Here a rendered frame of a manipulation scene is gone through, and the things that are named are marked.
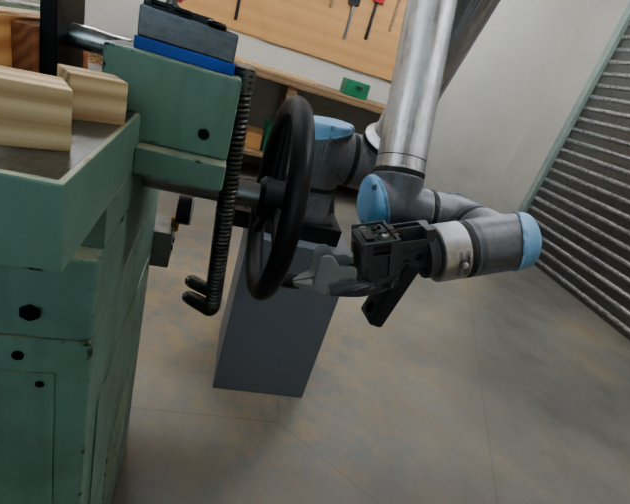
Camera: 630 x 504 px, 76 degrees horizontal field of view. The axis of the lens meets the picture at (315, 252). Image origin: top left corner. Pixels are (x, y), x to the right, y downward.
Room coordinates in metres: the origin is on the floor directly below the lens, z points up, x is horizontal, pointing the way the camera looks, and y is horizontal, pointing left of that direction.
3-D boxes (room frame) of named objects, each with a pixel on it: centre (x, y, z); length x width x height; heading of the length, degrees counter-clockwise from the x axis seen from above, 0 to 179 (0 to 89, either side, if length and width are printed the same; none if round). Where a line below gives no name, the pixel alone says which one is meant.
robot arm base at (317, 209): (1.15, 0.07, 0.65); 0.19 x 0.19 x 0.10
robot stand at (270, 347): (1.15, 0.07, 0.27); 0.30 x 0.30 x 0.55; 15
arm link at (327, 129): (1.14, 0.07, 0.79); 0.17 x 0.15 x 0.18; 107
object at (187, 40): (0.50, 0.21, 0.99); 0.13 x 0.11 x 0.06; 19
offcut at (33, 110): (0.25, 0.20, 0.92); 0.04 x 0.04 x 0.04; 45
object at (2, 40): (0.46, 0.37, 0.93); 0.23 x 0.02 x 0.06; 19
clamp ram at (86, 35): (0.46, 0.30, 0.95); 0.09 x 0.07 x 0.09; 19
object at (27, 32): (0.48, 0.36, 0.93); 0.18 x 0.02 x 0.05; 19
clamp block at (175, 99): (0.49, 0.21, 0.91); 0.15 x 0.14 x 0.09; 19
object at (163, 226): (0.73, 0.35, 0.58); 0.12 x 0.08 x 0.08; 109
